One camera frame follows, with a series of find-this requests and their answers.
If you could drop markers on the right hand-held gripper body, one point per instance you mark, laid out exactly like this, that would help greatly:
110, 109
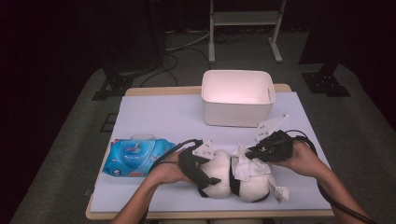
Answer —
277, 147

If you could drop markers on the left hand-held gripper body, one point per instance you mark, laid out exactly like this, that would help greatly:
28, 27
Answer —
190, 165

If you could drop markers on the panda plush toy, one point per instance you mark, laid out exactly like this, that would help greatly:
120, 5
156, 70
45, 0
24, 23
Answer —
219, 174

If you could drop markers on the white wet wipe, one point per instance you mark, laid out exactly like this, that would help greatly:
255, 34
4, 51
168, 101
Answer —
249, 168

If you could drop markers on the white plastic bin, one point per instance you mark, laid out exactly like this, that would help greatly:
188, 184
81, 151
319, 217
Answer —
236, 112

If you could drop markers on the blue wet wipes pack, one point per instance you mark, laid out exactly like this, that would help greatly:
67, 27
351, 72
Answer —
130, 158

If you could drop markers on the person's left hand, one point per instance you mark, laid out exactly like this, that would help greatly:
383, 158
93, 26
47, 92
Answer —
166, 172

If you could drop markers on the person's right hand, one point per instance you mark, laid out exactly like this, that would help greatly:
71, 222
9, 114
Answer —
306, 160

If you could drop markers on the pale lavender table mat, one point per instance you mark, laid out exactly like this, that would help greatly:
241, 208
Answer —
174, 124

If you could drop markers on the black stand base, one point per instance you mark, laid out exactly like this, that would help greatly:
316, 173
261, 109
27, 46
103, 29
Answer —
325, 84
115, 85

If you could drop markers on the white metal stand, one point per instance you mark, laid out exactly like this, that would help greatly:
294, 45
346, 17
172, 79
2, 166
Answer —
246, 18

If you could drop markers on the black floor frame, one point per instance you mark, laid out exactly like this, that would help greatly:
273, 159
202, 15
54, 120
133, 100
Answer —
109, 130

